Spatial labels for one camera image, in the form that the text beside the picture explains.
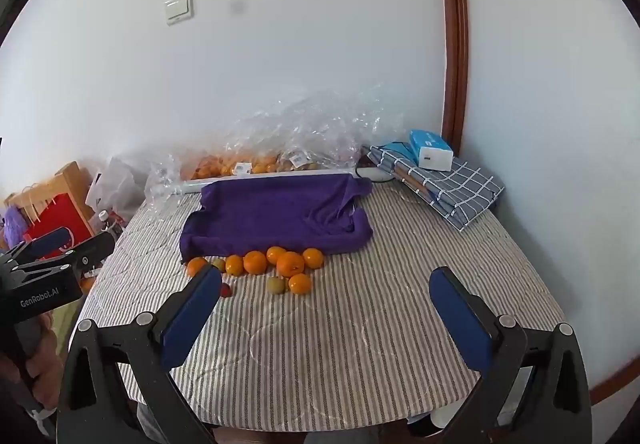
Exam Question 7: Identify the small green fruit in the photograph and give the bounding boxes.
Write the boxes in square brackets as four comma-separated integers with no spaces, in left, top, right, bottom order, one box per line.
[210,258,226,273]

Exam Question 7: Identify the small red fruit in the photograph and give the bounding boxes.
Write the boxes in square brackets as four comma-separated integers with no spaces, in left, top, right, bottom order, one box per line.
[220,283,232,298]

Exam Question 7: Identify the small orange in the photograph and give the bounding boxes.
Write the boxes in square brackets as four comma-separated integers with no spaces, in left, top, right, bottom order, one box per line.
[224,255,244,276]

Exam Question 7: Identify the green-yellow fruit front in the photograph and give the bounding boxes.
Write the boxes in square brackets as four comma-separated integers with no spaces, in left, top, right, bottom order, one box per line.
[266,276,286,295]

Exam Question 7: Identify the large orange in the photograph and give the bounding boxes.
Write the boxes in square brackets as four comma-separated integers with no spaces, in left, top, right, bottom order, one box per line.
[276,251,306,279]

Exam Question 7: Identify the orange front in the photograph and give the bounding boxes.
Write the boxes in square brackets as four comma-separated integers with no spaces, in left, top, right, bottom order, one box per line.
[288,273,312,296]

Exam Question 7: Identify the orange end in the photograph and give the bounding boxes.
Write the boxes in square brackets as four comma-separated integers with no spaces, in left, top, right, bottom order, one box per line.
[302,248,324,270]

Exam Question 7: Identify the person's left hand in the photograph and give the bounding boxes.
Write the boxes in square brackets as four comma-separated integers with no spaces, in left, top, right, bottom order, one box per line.
[1,311,63,412]

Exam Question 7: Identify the red paper bag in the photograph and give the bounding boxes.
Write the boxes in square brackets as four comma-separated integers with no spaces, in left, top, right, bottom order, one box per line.
[23,193,92,258]

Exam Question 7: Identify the drink bottle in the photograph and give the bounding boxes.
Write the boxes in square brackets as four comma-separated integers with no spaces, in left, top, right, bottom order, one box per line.
[98,209,122,238]

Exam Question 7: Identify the cardboard box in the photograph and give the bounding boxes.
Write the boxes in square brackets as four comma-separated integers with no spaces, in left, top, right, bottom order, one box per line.
[3,161,94,223]

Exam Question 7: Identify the white plastic bag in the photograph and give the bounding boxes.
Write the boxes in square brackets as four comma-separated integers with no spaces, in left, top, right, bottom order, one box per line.
[86,156,150,223]

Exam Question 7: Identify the bagged oranges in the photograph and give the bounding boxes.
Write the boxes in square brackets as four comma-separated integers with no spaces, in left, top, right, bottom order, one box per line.
[182,153,322,180]

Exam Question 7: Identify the striped quilted table cover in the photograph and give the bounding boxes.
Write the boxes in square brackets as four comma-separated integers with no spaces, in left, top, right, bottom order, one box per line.
[69,175,566,433]

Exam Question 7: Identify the purple towel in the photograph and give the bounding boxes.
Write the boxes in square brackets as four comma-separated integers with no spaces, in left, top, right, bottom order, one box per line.
[179,173,373,261]

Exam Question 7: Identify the grey checked folded cloth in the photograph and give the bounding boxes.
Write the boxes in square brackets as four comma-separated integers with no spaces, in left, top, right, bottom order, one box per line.
[366,145,504,232]

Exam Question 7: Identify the clear plastic bags pile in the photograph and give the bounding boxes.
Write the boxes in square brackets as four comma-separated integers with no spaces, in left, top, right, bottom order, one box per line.
[145,85,406,205]

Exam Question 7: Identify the blue white tissue pack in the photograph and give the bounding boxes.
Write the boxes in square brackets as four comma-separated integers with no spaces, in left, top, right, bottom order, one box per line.
[409,129,454,171]

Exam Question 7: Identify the white wall switch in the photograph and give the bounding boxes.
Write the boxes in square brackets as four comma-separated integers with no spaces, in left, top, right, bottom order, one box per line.
[164,0,194,25]

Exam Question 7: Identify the brown wooden door frame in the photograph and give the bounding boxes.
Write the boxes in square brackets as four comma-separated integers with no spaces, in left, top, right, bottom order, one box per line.
[442,0,470,155]

